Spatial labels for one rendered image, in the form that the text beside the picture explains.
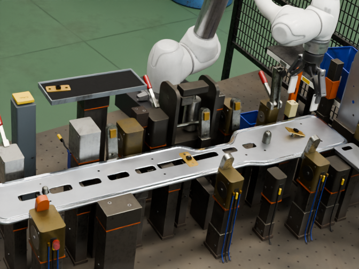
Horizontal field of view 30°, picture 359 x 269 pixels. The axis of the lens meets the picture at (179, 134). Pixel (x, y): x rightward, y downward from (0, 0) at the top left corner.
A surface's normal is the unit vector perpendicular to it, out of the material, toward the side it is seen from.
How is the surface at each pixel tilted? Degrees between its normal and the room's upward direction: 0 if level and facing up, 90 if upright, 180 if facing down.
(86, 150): 90
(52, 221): 0
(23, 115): 90
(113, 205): 0
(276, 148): 0
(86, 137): 90
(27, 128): 90
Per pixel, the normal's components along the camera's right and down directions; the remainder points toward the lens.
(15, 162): 0.48, 0.52
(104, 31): 0.11, -0.84
